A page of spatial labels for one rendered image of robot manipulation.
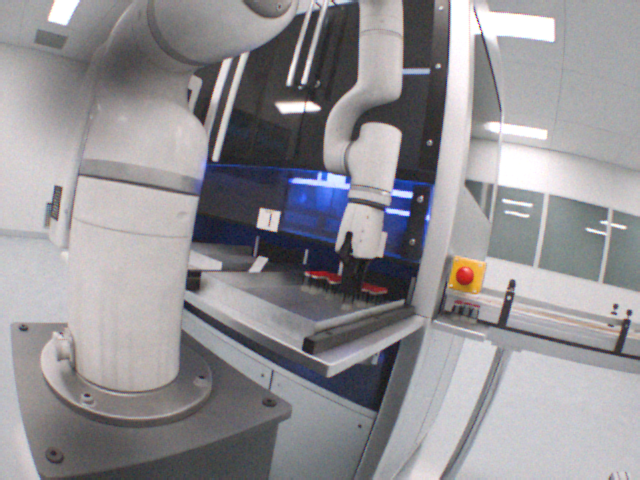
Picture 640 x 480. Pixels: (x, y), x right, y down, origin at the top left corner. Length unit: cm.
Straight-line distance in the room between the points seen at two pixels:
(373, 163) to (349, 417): 65
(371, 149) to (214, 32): 43
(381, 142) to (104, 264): 52
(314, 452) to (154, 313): 85
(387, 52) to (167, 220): 52
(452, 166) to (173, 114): 63
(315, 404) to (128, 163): 84
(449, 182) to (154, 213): 64
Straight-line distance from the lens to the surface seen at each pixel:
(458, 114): 81
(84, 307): 28
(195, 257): 83
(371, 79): 64
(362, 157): 63
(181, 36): 28
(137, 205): 25
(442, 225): 75
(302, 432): 105
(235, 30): 27
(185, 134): 27
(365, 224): 61
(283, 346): 44
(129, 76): 34
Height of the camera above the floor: 104
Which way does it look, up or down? 3 degrees down
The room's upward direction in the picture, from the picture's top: 11 degrees clockwise
